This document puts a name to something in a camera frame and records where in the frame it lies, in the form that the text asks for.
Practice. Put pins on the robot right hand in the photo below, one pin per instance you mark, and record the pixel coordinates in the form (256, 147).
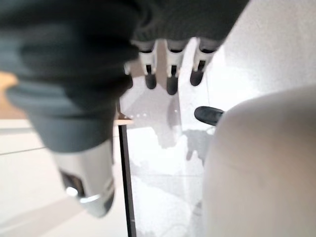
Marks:
(74, 61)

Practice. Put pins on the light wooden table top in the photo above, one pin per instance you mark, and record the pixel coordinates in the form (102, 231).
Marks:
(124, 121)

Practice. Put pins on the black table leg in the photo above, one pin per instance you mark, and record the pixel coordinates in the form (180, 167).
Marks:
(126, 177)

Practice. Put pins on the dark robot foot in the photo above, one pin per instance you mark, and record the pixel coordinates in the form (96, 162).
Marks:
(208, 116)

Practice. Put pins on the silver robot leg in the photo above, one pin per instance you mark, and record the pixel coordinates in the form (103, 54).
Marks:
(261, 163)

